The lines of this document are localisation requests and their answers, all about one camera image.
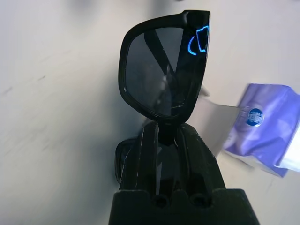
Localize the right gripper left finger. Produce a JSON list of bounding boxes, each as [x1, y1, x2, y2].
[[119, 122, 161, 195]]

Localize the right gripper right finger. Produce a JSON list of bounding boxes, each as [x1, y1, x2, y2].
[[175, 124, 227, 195]]

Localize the black sunglasses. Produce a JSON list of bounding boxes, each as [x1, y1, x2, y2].
[[114, 9, 211, 188]]

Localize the grey glasses case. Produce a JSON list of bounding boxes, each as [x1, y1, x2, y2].
[[196, 82, 244, 162]]

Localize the purple tissue pack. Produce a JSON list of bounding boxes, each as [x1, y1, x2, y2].
[[222, 83, 300, 179]]

